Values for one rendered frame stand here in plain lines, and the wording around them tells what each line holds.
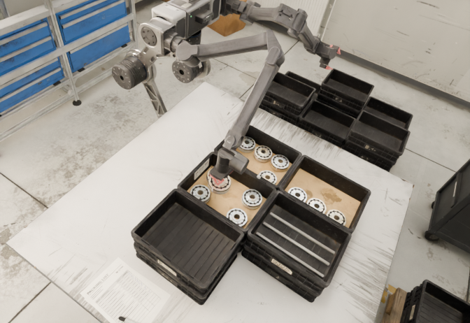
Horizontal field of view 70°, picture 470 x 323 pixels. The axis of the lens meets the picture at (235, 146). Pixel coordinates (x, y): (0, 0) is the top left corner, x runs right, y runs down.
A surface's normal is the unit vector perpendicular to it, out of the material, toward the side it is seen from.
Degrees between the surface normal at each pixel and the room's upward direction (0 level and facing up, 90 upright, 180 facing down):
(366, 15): 90
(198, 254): 0
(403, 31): 90
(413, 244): 0
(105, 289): 0
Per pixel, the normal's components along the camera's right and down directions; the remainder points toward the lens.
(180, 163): 0.12, -0.67
